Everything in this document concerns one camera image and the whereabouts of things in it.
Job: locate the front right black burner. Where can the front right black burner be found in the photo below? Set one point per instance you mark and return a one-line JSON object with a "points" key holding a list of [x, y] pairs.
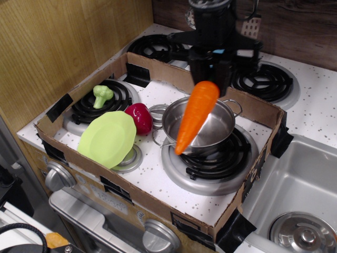
{"points": [[226, 162]]}

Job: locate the red toy pepper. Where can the red toy pepper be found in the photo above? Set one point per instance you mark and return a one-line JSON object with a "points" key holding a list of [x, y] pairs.
{"points": [[142, 118]]}

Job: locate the back left black burner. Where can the back left black burner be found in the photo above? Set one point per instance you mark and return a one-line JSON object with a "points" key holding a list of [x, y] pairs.
{"points": [[158, 47]]}

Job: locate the stainless steel sink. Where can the stainless steel sink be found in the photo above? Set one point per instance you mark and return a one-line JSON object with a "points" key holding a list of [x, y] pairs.
{"points": [[303, 179]]}

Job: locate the stainless steel pot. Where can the stainless steel pot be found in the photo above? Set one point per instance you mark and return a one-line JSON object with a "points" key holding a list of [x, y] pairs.
{"points": [[218, 126]]}

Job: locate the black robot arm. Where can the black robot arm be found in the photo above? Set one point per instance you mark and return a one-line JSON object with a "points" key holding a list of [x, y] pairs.
{"points": [[211, 15]]}

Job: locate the cardboard fence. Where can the cardboard fence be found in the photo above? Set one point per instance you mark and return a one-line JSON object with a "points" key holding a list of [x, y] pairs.
{"points": [[203, 224]]}

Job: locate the back right black burner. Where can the back right black burner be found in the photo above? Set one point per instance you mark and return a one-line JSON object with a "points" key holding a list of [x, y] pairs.
{"points": [[270, 83]]}

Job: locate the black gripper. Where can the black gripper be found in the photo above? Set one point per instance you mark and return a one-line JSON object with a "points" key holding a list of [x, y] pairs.
{"points": [[241, 51]]}

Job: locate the left silver stove knob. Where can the left silver stove knob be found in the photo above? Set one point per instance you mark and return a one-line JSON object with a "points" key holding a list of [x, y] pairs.
{"points": [[58, 177]]}

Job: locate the right silver stove knob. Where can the right silver stove knob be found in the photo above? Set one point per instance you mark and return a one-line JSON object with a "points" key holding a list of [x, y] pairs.
{"points": [[159, 238]]}

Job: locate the silver oven door handle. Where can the silver oven door handle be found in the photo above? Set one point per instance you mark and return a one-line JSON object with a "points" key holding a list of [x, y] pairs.
{"points": [[99, 229]]}

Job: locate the sink drain strainer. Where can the sink drain strainer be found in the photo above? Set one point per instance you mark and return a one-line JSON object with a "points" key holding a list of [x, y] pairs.
{"points": [[303, 232]]}

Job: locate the green toy broccoli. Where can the green toy broccoli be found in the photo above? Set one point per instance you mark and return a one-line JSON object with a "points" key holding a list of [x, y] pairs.
{"points": [[102, 94]]}

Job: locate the light green plastic plate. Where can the light green plastic plate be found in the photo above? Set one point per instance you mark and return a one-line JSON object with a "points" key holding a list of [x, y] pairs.
{"points": [[108, 139]]}

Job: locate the orange toy carrot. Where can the orange toy carrot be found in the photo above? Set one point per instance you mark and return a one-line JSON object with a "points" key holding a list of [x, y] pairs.
{"points": [[200, 104]]}

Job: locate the front left black burner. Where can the front left black burner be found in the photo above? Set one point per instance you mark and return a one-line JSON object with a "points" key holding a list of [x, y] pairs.
{"points": [[83, 111]]}

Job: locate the blue plastic bowl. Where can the blue plastic bowl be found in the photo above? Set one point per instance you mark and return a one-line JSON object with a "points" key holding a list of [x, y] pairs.
{"points": [[218, 56]]}

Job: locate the silver stove knob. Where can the silver stove knob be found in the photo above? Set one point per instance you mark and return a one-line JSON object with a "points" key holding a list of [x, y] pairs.
{"points": [[159, 238], [58, 177]]}

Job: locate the silver disc under plate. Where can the silver disc under plate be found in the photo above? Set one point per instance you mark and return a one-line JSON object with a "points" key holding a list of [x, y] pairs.
{"points": [[131, 161]]}

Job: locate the black burner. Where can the black burner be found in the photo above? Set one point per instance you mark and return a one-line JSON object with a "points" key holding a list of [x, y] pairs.
{"points": [[158, 47], [270, 83], [226, 162], [83, 111]]}

